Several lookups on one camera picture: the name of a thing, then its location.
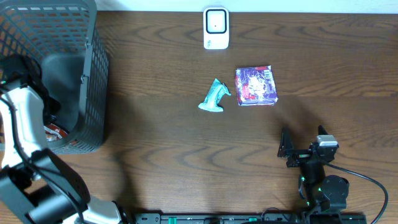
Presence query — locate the grey plastic mesh basket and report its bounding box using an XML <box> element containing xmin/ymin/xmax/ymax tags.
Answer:
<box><xmin>1</xmin><ymin>0</ymin><xmax>109</xmax><ymax>154</ymax></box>

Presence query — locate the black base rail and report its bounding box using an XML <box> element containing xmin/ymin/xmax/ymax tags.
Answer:
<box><xmin>133</xmin><ymin>213</ymin><xmax>367</xmax><ymax>224</ymax></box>

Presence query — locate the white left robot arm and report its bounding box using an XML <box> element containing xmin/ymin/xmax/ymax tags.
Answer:
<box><xmin>1</xmin><ymin>54</ymin><xmax>132</xmax><ymax>223</ymax></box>

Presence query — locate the teal snack wrapper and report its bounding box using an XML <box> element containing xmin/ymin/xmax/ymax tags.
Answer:
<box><xmin>198</xmin><ymin>78</ymin><xmax>231</xmax><ymax>113</ymax></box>

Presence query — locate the red orange snack bar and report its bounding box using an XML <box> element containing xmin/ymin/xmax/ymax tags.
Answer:
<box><xmin>44</xmin><ymin>123</ymin><xmax>69</xmax><ymax>142</ymax></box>

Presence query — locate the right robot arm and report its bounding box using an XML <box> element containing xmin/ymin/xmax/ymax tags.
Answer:
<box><xmin>277</xmin><ymin>126</ymin><xmax>349</xmax><ymax>213</ymax></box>

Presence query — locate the white barcode scanner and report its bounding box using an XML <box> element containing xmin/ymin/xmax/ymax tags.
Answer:
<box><xmin>203</xmin><ymin>7</ymin><xmax>229</xmax><ymax>50</ymax></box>

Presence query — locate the purple pink pad package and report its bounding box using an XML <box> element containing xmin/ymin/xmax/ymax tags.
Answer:
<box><xmin>234</xmin><ymin>65</ymin><xmax>279</xmax><ymax>106</ymax></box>

